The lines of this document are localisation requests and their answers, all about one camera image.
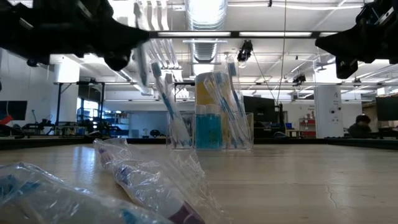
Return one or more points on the black computer monitor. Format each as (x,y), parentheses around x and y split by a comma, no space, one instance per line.
(387,109)
(262,109)
(14,110)

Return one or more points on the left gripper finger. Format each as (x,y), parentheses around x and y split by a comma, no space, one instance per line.
(124,42)
(124,28)

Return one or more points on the red storage shelf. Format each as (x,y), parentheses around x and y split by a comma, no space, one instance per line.
(308,133)

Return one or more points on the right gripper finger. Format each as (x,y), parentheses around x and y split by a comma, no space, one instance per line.
(342,49)
(342,36)

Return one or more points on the orange white toothbrush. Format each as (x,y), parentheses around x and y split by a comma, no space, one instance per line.
(209,85)

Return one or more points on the black overhead rig camera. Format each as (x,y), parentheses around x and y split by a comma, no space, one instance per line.
(245,51)

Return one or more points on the black ceiling camera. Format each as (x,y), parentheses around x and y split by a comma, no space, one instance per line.
(299,78)
(32,63)

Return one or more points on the clear acrylic organizer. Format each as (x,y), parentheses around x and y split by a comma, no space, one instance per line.
(169,130)

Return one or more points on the silver ceiling air duct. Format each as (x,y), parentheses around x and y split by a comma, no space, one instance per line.
(205,49)

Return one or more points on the person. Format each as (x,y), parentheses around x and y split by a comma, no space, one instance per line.
(360,129)

